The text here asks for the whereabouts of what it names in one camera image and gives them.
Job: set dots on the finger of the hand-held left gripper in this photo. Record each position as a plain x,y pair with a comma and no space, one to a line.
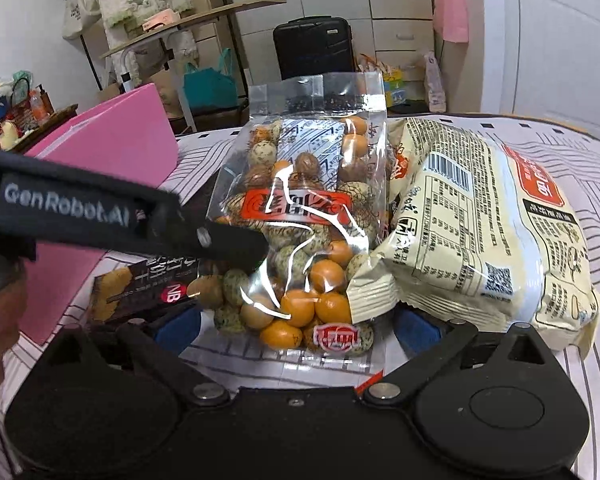
220,245

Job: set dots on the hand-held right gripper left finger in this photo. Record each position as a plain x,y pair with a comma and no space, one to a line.
180,327

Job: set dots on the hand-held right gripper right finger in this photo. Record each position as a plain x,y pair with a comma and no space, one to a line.
417,332

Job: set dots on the black cracker box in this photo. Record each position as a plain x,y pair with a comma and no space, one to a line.
135,290

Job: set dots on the clear bag of coated peanuts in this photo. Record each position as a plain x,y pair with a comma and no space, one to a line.
300,270

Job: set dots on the pink cardboard box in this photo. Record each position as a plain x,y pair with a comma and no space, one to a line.
120,135

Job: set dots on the cream noodle packet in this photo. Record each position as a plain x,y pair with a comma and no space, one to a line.
480,220

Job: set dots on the wooden nightstand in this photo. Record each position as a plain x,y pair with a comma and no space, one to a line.
55,116

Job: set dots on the cream bag with red ribbon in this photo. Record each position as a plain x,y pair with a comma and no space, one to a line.
2,135

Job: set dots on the red gift bag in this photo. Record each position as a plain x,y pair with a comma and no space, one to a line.
30,110

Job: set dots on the brown paper bag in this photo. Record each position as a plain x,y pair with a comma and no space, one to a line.
109,94

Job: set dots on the teal shopping bag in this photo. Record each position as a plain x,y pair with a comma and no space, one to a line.
210,87

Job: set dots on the canvas tote bag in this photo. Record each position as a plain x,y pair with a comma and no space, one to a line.
80,17

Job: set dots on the pink tissue box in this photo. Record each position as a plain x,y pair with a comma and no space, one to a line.
160,20

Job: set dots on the black suitcase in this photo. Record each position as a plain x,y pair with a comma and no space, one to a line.
310,50

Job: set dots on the colourful gift bag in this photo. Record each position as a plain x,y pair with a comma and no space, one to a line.
392,87

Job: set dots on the wooden folding table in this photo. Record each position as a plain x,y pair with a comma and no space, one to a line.
215,10

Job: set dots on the white plastic bag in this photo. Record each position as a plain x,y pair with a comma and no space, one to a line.
434,85

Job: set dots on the white door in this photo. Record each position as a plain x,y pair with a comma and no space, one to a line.
565,50

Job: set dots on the pink hanging bag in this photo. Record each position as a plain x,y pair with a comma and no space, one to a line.
452,15

